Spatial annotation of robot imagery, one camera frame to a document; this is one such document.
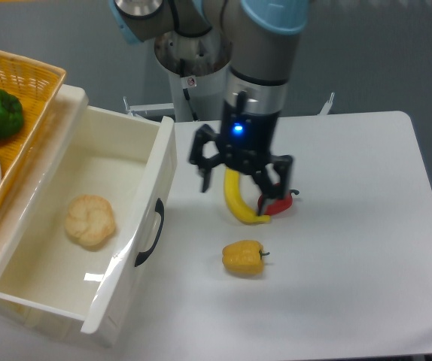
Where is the open white drawer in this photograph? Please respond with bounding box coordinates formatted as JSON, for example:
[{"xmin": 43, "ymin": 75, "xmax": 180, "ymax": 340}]
[{"xmin": 0, "ymin": 105, "xmax": 178, "ymax": 335}]

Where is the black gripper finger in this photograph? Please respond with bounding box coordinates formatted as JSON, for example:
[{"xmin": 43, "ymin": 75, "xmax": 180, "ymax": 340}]
[
  {"xmin": 252, "ymin": 154, "xmax": 294, "ymax": 215},
  {"xmin": 188, "ymin": 124, "xmax": 223, "ymax": 193}
]

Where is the yellow banana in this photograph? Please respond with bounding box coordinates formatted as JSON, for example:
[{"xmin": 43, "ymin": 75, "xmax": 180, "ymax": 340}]
[{"xmin": 224, "ymin": 168, "xmax": 271, "ymax": 225}]

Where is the black cable on pedestal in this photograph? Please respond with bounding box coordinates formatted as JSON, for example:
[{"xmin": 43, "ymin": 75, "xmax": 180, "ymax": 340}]
[{"xmin": 179, "ymin": 58, "xmax": 201, "ymax": 122}]

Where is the yellow bell pepper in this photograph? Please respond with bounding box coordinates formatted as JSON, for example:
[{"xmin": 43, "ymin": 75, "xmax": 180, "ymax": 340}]
[{"xmin": 221, "ymin": 240, "xmax": 271, "ymax": 277}]

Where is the yellow woven basket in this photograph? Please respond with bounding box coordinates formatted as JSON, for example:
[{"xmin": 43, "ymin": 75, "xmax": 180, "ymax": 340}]
[{"xmin": 0, "ymin": 50, "xmax": 66, "ymax": 208}]

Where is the black drawer handle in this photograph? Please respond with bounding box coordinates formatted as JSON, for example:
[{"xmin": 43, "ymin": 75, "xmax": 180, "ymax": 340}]
[{"xmin": 134, "ymin": 198, "xmax": 165, "ymax": 267}]

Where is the white drawer cabinet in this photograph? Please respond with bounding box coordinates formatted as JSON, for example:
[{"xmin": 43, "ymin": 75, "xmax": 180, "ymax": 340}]
[{"xmin": 0, "ymin": 83, "xmax": 126, "ymax": 349}]

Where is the red bell pepper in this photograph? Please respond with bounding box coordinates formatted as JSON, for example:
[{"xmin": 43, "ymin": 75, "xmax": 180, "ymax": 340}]
[{"xmin": 257, "ymin": 189, "xmax": 300, "ymax": 216}]

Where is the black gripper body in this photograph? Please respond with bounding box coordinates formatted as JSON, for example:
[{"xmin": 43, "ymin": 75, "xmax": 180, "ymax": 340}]
[{"xmin": 218, "ymin": 90, "xmax": 279, "ymax": 176}]

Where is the white metal base frame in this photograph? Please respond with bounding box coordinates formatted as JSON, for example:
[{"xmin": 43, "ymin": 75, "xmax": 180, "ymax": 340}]
[{"xmin": 123, "ymin": 92, "xmax": 335, "ymax": 121}]

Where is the round orange bread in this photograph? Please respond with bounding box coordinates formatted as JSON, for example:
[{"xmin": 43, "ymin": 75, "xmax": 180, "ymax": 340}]
[{"xmin": 64, "ymin": 194, "xmax": 116, "ymax": 247}]

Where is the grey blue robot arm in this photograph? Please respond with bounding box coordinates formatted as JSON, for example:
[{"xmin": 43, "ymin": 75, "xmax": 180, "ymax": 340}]
[{"xmin": 109, "ymin": 1, "xmax": 309, "ymax": 215}]

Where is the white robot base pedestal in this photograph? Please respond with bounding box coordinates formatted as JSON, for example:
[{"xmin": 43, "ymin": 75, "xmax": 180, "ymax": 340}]
[{"xmin": 154, "ymin": 29, "xmax": 231, "ymax": 123}]

